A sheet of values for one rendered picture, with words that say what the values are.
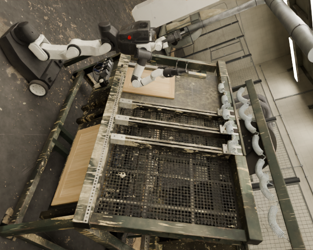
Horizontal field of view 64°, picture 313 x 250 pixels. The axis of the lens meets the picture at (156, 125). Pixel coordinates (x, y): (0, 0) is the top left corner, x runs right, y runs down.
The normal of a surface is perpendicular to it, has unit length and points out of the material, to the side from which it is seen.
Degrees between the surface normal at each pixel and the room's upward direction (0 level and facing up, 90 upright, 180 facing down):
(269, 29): 90
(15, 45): 0
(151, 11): 90
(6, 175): 0
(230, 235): 57
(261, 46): 90
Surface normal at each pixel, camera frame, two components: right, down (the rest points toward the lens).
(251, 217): 0.14, -0.66
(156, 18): -0.12, 0.63
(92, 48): -0.47, 0.62
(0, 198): 0.90, -0.25
